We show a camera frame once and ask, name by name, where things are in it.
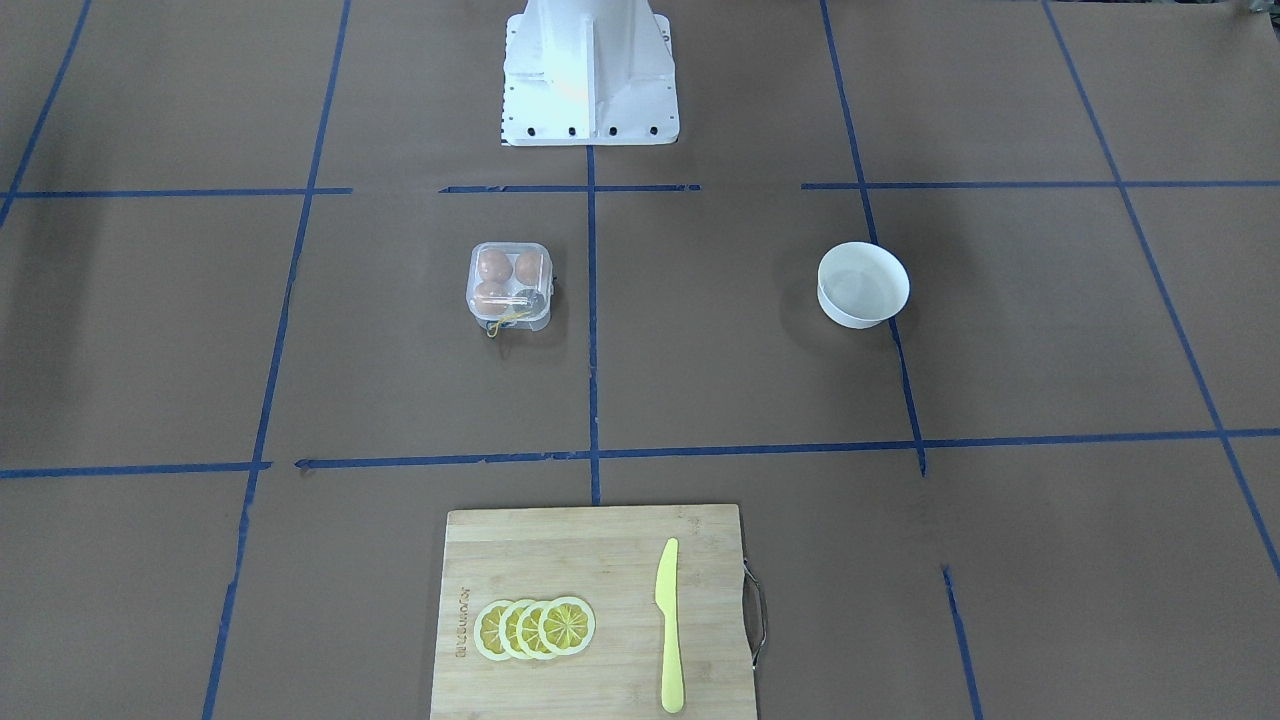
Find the brown egg from bowl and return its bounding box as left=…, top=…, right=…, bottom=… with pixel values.
left=515, top=250, right=545, bottom=287

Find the clear plastic egg box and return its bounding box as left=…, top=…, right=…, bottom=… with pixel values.
left=466, top=242, right=556, bottom=340

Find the white bowl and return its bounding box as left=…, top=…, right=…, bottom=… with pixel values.
left=817, top=242, right=911, bottom=329

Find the brown egg in box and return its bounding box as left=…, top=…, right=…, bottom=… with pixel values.
left=475, top=249, right=515, bottom=284
left=472, top=281, right=511, bottom=316

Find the bamboo cutting board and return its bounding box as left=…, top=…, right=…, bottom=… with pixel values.
left=430, top=503, right=758, bottom=719

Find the lemon slice two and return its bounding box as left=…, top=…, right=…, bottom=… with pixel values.
left=515, top=601, right=553, bottom=660

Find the lemon slice three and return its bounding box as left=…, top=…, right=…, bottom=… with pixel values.
left=497, top=600, right=531, bottom=660

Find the lemon slice four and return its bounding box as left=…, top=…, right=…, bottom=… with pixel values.
left=472, top=600, right=512, bottom=662

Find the yellow plastic knife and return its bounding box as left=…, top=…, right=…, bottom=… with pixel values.
left=654, top=537, right=685, bottom=715

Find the white camera mast pedestal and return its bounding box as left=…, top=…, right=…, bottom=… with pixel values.
left=500, top=1, right=681, bottom=147

